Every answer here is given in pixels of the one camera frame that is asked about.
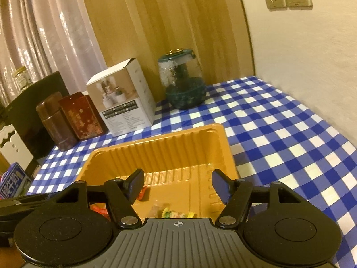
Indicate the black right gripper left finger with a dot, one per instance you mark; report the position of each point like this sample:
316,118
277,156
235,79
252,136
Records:
121,195

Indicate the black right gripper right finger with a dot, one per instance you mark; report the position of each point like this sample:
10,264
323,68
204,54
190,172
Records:
235,195

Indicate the clear amber candy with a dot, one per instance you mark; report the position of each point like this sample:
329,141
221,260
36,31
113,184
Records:
156,210

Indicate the yellow green candy packet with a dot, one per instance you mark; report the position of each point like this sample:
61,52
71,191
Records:
168,213

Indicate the large red candy packet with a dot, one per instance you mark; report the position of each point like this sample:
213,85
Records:
142,193

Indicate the blue milk carton box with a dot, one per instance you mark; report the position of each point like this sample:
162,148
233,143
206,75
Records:
14,182

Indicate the white carved chair back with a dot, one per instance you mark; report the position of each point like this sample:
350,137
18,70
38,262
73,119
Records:
13,148

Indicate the orange plastic tray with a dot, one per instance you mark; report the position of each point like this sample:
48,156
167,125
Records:
178,169

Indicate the blue white checkered tablecloth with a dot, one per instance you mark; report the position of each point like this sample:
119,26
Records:
272,137

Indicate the red gold gift box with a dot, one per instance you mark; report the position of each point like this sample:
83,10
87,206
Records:
83,116

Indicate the white humidifier box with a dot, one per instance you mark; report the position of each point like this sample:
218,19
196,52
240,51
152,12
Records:
122,97

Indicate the brown metal canister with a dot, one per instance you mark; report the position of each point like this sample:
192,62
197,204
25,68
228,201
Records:
55,122

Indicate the green glass terrarium jar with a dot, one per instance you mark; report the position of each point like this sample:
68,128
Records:
181,77

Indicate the glass jar on monitor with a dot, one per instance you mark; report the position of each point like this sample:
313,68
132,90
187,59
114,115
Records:
22,78

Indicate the pink sheer curtain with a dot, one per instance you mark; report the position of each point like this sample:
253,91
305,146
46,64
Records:
46,36

